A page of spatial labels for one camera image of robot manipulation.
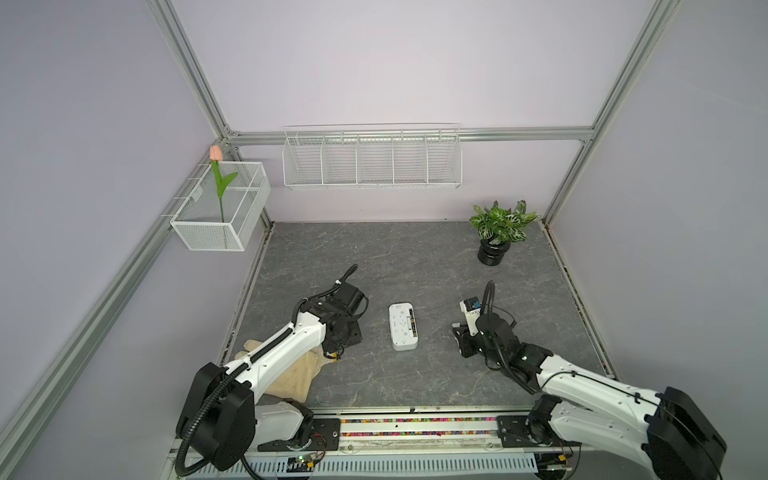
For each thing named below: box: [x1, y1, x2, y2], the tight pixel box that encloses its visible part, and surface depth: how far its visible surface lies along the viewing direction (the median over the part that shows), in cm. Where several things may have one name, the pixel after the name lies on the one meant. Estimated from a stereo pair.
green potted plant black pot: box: [470, 200, 538, 266], surface depth 90 cm
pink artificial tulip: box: [210, 145, 239, 223], surface depth 85 cm
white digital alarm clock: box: [388, 302, 419, 351], surface depth 90 cm
